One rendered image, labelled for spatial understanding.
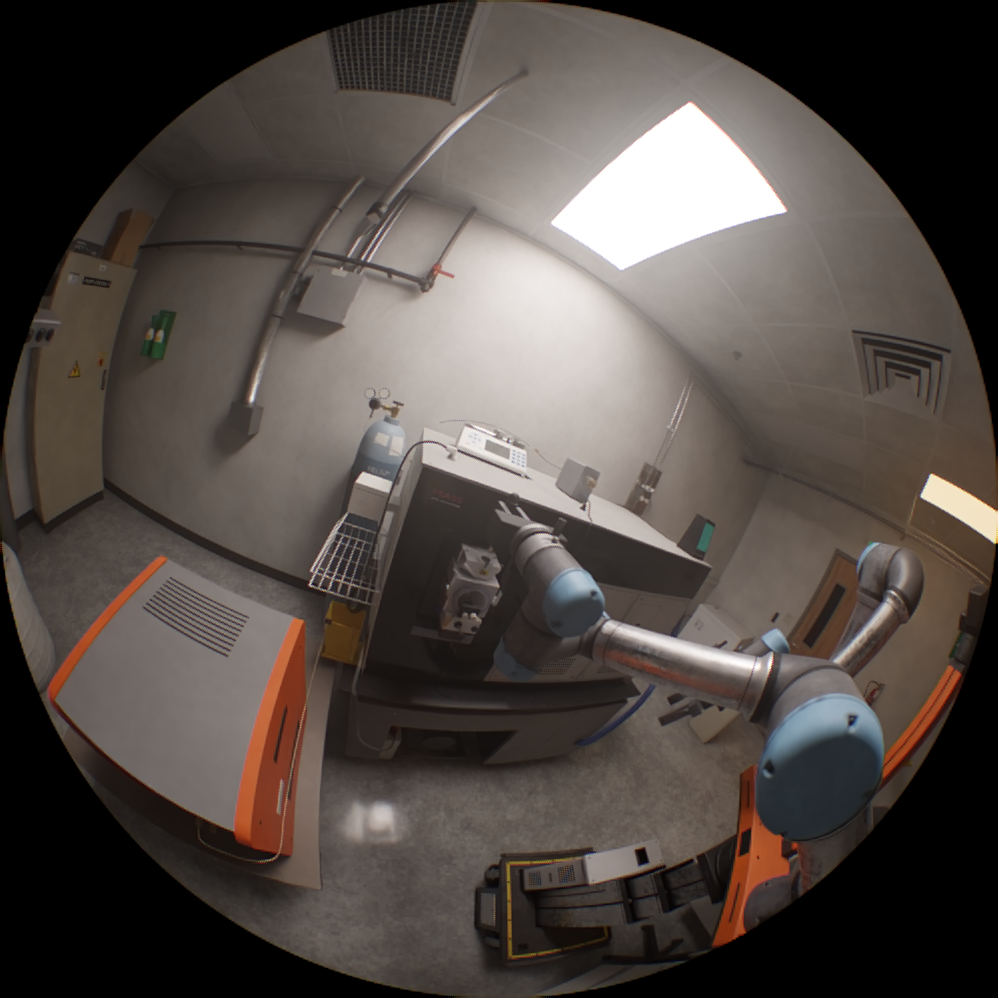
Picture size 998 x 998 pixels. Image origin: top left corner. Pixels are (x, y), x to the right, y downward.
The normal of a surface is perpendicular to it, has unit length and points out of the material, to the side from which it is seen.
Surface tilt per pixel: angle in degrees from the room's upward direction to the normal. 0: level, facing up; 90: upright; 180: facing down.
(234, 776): 0
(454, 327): 90
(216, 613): 0
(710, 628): 90
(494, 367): 90
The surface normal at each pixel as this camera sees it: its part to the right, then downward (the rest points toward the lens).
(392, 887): 0.40, -0.89
